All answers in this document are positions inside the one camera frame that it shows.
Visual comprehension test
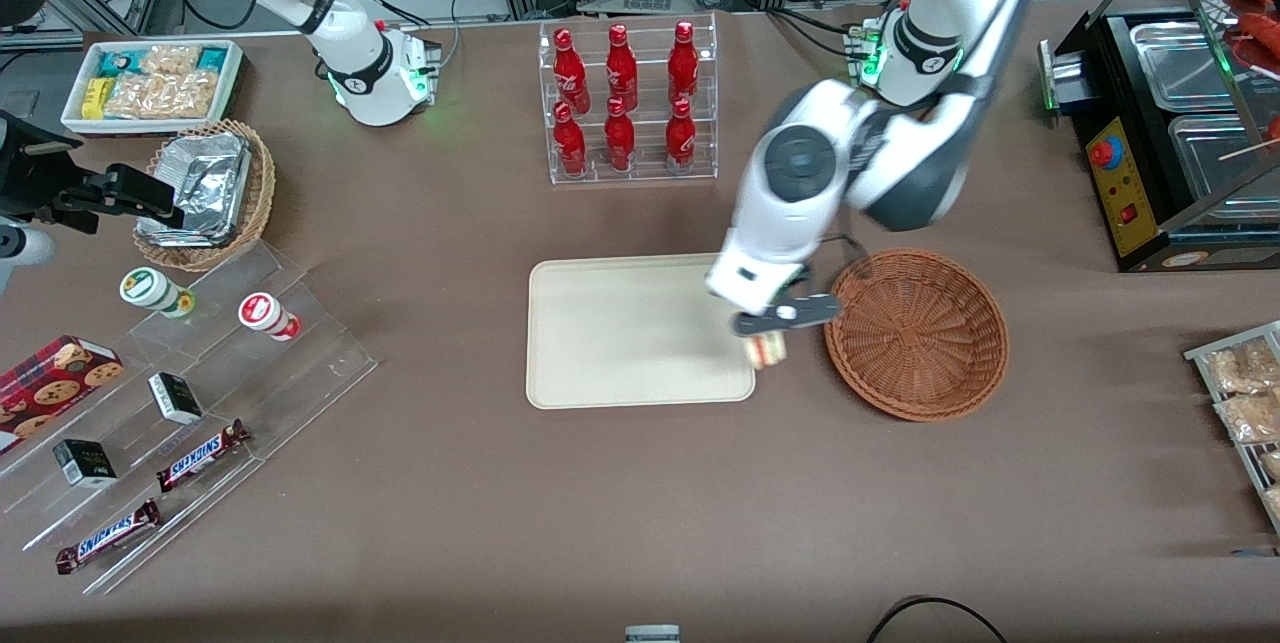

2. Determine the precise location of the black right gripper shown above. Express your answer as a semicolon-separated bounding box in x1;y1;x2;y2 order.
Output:
0;111;187;232

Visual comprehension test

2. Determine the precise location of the triangular sandwich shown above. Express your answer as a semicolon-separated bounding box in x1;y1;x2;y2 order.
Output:
744;329;789;371

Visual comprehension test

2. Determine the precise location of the brown round wicker basket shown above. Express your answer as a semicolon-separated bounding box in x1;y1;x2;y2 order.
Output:
823;247;1010;423

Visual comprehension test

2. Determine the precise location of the light wicker basket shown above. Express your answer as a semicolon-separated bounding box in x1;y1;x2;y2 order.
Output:
132;118;278;274

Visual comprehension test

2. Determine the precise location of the cream rectangular tray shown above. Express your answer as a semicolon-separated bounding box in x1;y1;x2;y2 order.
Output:
526;252;757;411

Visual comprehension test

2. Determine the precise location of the tray of wrapped pastries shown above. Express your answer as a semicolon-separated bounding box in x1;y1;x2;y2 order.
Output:
1184;320;1280;536

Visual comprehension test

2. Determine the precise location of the green lid yogurt cup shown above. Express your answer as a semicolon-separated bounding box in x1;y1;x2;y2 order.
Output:
119;266;197;320

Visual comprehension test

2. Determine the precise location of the silver foil container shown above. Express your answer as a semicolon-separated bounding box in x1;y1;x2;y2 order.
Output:
135;131;253;249

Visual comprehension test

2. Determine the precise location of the large clear cracker bag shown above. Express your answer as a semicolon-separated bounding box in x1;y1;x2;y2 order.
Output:
104;70;221;120

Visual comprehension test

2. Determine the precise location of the small clear cracker bag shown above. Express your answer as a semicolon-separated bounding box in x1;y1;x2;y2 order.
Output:
139;44;203;77

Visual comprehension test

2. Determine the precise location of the white rectangular snack bin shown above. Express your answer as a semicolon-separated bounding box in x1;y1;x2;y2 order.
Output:
59;39;245;137

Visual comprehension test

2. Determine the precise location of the red lid yogurt cup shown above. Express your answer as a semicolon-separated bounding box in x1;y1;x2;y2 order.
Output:
237;291;302;343

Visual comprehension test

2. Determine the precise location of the red cookie box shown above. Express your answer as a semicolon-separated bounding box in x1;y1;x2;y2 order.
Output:
0;334;125;455

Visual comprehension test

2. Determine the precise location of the red cola bottle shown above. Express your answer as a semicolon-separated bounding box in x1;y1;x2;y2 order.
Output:
552;101;589;179
667;19;700;107
552;27;592;116
602;96;637;173
604;22;640;112
664;97;698;175

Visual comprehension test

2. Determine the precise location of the small black carton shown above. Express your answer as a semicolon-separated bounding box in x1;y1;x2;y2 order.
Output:
147;371;205;426
52;438;119;490

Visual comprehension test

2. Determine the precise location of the clear acrylic bottle rack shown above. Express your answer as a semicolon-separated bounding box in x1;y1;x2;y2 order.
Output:
537;11;720;187

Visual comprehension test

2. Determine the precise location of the clear acrylic stepped stand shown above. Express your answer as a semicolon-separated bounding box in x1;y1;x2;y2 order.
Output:
0;240;380;597

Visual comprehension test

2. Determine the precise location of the snickers bar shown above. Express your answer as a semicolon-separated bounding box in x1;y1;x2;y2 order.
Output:
54;498;163;576
155;419;251;494

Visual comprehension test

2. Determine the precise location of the black hot dog roller machine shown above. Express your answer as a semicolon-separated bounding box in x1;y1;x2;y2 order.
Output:
1037;0;1280;275

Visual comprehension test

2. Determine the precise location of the steel pan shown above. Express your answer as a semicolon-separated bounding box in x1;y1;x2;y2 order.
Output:
1166;111;1280;226
1128;19;1229;114

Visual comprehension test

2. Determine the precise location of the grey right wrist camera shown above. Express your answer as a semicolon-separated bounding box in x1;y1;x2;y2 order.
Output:
0;221;58;296

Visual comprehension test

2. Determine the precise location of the black looped cable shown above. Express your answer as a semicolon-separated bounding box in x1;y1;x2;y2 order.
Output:
865;595;1012;643

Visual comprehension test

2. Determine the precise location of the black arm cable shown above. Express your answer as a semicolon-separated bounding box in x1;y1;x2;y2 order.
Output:
820;0;1046;274

